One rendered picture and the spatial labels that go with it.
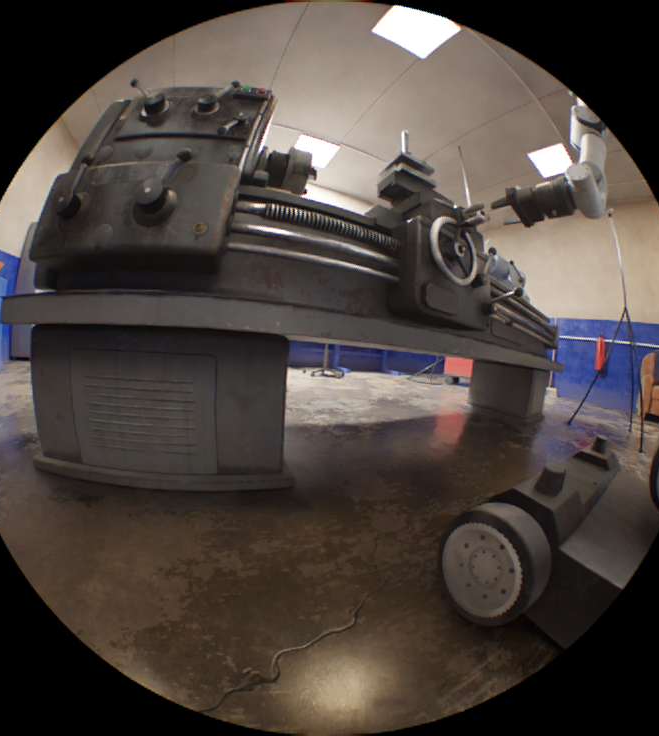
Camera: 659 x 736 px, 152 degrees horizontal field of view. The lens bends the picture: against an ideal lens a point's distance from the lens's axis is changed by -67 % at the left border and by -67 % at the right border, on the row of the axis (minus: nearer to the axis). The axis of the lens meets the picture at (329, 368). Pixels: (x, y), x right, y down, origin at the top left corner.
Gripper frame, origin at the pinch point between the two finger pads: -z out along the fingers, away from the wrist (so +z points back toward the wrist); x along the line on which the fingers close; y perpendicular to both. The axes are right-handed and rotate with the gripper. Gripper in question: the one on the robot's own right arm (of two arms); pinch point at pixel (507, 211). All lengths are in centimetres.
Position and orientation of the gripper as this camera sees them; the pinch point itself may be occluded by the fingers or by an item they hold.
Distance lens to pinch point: 73.4
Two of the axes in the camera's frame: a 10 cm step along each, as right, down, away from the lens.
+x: -8.6, -2.9, -4.1
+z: 4.0, 1.2, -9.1
